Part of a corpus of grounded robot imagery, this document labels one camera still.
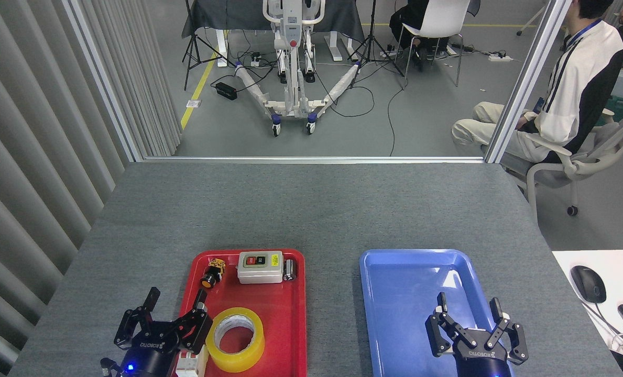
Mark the white power strip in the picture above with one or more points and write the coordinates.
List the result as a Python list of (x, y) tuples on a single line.
[(500, 57)]

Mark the orange push button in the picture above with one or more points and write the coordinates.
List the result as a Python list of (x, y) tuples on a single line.
[(210, 277)]

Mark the white switch box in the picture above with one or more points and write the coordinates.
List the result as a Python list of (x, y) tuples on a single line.
[(259, 271)]

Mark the black tripod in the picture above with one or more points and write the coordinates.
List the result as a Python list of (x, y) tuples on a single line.
[(372, 36), (192, 42)]

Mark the green bin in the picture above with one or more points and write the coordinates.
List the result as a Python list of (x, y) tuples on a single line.
[(620, 109)]

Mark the silver post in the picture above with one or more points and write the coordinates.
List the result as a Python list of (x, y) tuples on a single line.
[(526, 78)]

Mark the blue plastic tray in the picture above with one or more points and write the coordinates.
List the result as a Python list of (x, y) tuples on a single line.
[(395, 298)]

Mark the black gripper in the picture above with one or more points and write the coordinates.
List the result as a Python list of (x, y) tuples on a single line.
[(481, 361), (151, 353)]

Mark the yellow tape roll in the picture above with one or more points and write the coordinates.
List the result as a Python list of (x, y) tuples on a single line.
[(254, 343)]

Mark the table with black cloth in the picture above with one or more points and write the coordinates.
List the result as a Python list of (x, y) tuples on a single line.
[(238, 13)]

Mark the white plastic chair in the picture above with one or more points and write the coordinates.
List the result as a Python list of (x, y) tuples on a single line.
[(439, 18)]

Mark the small black silver cylinder switch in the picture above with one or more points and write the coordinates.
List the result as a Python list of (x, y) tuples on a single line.
[(290, 269)]

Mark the black power adapter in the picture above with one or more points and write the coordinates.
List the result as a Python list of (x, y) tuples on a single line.
[(226, 91)]

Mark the black computer mouse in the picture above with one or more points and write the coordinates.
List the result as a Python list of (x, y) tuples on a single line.
[(588, 283)]

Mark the person in dark clothes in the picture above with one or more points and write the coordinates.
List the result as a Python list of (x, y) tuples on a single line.
[(406, 18)]

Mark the white red terminal block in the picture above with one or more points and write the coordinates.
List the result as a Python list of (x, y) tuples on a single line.
[(190, 366)]

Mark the silver rail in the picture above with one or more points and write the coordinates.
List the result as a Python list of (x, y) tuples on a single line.
[(316, 159)]

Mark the white wheeled stand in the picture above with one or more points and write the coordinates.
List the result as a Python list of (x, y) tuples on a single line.
[(293, 31)]

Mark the red plastic tray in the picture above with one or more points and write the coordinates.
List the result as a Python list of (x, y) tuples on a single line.
[(280, 314)]

